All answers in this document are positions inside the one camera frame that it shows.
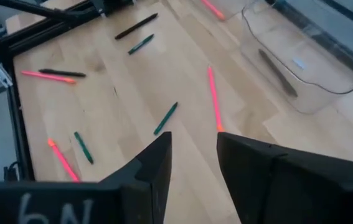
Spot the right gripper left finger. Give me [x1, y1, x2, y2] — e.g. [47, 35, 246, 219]
[0, 131, 172, 224]

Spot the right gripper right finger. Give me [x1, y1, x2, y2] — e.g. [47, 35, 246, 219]
[217, 132, 353, 224]

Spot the green crayon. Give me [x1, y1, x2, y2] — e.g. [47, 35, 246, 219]
[128, 33, 155, 56]
[153, 101, 179, 136]
[73, 131, 95, 165]

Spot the pink pencil orange eraser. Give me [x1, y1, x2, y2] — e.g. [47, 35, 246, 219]
[20, 70, 77, 85]
[200, 0, 226, 22]
[207, 65, 225, 133]
[47, 138, 81, 183]

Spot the black pen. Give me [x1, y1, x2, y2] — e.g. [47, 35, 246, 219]
[115, 12, 159, 40]
[38, 68, 87, 78]

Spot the small black camera box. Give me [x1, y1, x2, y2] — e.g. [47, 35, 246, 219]
[3, 161, 21, 183]

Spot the black table frame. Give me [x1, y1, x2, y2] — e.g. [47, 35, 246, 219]
[0, 0, 136, 184]

